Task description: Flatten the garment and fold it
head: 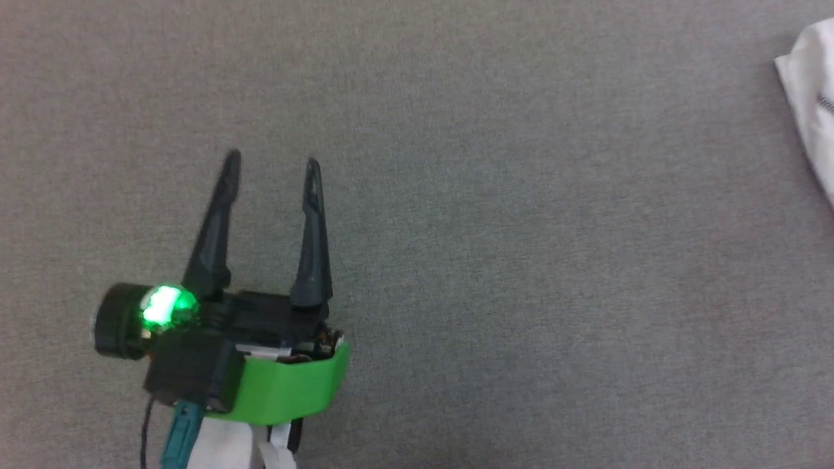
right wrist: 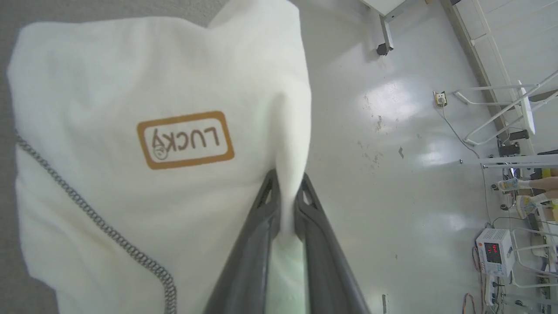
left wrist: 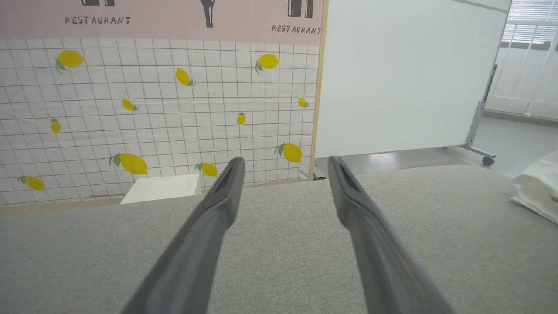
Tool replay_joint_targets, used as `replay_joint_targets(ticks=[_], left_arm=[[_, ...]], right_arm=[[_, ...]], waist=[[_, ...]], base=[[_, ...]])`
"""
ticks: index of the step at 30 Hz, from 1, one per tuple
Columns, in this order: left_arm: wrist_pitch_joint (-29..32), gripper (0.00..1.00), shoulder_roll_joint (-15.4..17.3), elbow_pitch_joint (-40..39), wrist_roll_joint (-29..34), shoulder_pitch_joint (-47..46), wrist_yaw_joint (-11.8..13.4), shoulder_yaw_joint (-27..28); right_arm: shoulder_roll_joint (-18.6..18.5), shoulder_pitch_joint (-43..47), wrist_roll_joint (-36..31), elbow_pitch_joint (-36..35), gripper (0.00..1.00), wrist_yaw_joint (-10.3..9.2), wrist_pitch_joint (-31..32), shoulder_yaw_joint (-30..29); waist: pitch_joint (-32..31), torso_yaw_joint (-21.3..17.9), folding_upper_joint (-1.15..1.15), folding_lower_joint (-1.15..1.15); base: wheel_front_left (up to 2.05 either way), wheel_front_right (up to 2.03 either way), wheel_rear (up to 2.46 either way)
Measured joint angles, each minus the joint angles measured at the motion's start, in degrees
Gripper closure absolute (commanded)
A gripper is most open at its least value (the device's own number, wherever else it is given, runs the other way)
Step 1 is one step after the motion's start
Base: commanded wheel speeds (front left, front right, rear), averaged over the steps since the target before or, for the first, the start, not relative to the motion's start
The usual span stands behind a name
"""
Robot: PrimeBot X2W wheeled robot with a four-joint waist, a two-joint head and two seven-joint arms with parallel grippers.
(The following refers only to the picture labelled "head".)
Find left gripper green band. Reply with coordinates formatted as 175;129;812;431
93;149;352;428

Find white garment with grey stitching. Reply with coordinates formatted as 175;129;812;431
773;18;834;210

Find grey fabric work surface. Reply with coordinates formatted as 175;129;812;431
0;0;834;469

